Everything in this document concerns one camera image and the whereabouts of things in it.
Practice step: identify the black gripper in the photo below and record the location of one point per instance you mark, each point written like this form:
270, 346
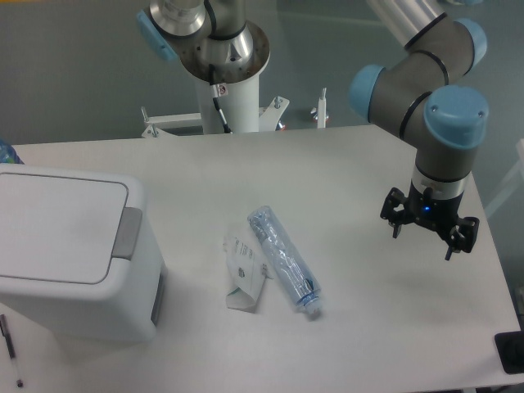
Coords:
439, 216

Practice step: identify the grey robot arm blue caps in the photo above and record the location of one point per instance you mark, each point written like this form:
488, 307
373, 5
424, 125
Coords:
418, 100

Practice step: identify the white trash can body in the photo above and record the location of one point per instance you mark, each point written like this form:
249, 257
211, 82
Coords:
123, 307

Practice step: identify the white trash can lid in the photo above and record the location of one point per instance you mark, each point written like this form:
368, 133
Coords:
63, 227

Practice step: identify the black device at table edge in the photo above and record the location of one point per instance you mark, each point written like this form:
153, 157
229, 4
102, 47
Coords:
510, 348

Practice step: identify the crushed clear plastic bottle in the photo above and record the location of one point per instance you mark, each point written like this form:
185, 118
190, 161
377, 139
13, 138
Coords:
299, 283

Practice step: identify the crumpled white paper carton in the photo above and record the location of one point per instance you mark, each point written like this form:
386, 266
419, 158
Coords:
248, 268

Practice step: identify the blue patterned object left edge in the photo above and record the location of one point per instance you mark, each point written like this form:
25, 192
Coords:
8, 154

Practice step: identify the black pen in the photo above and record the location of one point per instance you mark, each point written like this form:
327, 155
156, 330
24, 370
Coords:
11, 351

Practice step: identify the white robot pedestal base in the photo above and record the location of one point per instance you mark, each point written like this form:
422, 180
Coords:
223, 108

